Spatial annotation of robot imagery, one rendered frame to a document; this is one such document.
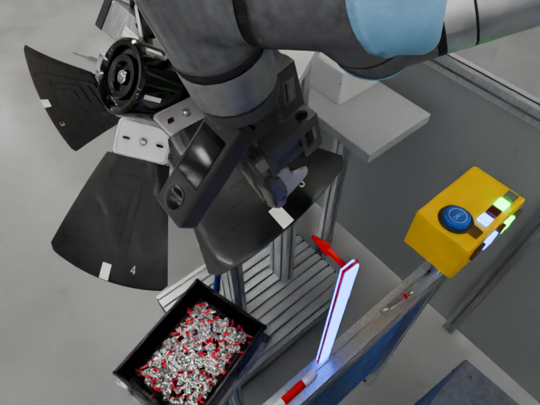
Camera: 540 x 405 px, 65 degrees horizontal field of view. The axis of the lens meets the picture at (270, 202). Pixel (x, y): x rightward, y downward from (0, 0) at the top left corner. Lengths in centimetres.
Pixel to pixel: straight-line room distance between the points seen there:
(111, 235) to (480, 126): 91
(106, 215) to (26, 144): 189
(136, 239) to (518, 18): 64
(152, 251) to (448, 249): 50
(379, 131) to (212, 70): 88
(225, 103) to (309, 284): 144
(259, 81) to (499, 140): 94
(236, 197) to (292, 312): 115
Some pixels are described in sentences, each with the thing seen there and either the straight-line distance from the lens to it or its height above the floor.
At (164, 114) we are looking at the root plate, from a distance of 69.
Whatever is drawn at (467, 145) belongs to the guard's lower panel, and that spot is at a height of 81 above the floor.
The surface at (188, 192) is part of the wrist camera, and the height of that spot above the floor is 132.
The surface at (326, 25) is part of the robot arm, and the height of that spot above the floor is 150.
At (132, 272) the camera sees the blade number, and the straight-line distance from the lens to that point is 81.
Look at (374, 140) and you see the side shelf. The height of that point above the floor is 86.
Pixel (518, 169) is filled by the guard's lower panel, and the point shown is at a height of 83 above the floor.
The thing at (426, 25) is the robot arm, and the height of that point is 151.
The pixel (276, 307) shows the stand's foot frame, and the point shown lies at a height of 8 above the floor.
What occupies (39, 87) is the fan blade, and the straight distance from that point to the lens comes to 102.
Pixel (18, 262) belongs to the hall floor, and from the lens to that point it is 216.
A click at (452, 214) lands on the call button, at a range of 73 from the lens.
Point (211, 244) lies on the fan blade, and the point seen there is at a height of 116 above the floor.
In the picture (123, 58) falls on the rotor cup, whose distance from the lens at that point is 72.
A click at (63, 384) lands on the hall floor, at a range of 184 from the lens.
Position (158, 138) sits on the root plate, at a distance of 76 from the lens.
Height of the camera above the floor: 162
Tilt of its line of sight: 52 degrees down
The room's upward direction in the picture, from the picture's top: straight up
